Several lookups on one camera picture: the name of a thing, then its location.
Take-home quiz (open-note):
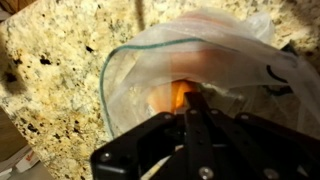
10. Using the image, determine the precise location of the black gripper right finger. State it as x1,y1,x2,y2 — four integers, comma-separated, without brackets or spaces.
208,109,320,180

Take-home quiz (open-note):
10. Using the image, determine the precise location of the wooden base cabinet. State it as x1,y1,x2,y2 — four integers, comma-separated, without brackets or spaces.
0,105,29,163

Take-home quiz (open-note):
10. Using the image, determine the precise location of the clear plastic zip bag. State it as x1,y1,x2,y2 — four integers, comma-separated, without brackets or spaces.
99,8,320,141

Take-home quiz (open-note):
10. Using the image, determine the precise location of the pale pink peach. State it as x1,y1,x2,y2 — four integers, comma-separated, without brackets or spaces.
168,46,268,84

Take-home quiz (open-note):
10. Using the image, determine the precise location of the white red carton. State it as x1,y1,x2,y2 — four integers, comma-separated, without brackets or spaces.
14,148,41,174

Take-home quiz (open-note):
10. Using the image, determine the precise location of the orange peach with sticker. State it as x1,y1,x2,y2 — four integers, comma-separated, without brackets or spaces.
146,79,201,115

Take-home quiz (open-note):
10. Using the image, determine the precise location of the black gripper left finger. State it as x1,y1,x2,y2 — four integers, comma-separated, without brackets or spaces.
90,91,216,180

